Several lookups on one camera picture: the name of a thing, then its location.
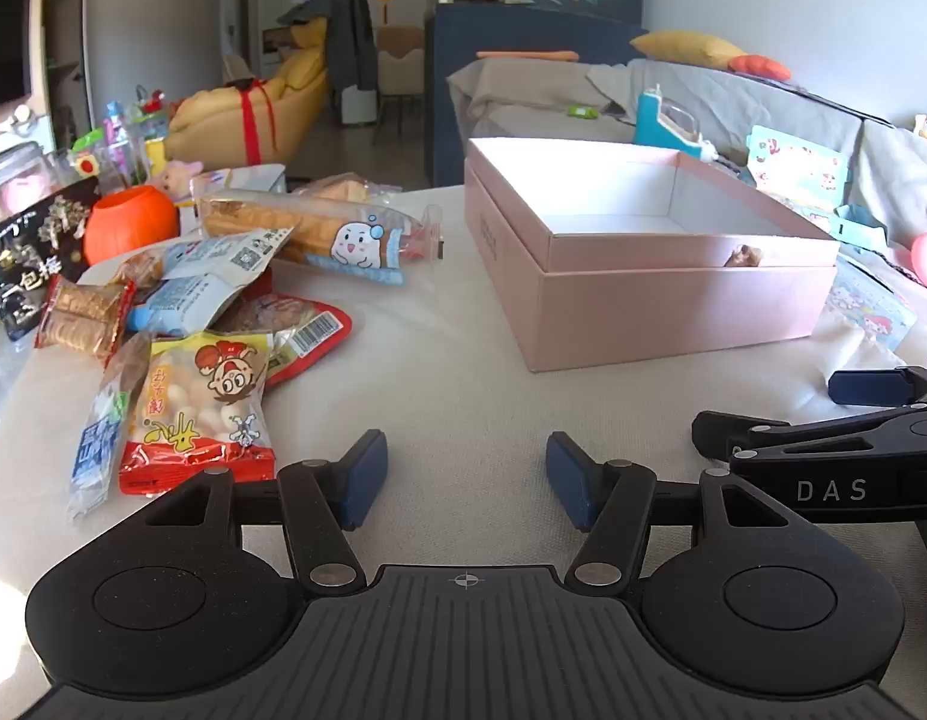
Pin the yellow pillow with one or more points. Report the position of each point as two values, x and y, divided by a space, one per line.
688 49

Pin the yellow sofa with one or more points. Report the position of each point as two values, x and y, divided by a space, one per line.
208 120

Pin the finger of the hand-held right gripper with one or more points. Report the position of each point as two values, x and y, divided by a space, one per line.
722 431
857 388

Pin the colourful cartoon box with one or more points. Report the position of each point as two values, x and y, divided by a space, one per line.
797 165

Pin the green yellow toy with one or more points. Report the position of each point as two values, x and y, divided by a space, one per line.
88 142

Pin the long bread snack packet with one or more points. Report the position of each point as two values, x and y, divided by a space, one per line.
313 232

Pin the teal toy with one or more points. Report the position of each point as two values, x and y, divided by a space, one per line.
654 124

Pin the clear plastic jar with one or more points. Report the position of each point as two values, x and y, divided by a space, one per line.
17 180

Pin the small brown snack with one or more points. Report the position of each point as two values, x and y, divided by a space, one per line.
741 256

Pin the orange pumpkin bucket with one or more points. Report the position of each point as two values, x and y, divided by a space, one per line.
126 229

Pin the long orange carrot pillow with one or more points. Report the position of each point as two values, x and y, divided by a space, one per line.
523 55

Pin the black printed snack bag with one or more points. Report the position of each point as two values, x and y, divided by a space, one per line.
21 270

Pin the wooden chair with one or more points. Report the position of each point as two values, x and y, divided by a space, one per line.
399 60

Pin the red ribbon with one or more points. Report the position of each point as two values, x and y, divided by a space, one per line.
249 120

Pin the wooden shelf unit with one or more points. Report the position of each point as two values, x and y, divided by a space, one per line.
66 37

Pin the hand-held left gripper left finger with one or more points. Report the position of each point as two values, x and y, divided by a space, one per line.
362 480

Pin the red biscuit packet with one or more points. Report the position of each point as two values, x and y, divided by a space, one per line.
81 315

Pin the cartoon printed sheet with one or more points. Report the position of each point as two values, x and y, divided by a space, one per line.
872 307

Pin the red snack packet with window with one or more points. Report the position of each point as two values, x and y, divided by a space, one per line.
306 337

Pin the red yellow cartoon snack packet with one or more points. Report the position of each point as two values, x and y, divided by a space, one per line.
193 405

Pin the blue white snack packet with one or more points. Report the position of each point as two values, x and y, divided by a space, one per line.
223 255
178 301

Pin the clear blue long snack packet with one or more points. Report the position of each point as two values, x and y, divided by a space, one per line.
96 442

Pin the white side table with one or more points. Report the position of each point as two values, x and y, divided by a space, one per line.
261 178

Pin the blue cabinet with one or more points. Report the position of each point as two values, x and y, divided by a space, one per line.
508 30

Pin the grey coat on rack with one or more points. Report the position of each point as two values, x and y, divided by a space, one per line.
351 30

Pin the clear bottle with red decoration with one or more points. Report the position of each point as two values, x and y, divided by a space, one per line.
152 124

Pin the pink cardboard box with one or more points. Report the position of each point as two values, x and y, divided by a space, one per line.
621 300

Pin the grey covered sofa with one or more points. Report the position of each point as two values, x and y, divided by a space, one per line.
523 101

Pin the small green toy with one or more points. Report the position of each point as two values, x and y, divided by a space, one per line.
583 113

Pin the blue drinking bottle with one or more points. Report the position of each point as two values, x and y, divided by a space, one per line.
117 139

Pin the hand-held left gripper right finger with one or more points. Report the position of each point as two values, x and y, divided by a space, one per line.
568 480

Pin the small brown snack packet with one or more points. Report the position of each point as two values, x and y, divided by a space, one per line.
141 268

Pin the pink plush toy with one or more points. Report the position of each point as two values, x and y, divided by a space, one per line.
174 176

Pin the small teal box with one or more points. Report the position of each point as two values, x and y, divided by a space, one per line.
861 225

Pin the white box appliance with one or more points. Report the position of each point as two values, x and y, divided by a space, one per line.
358 106

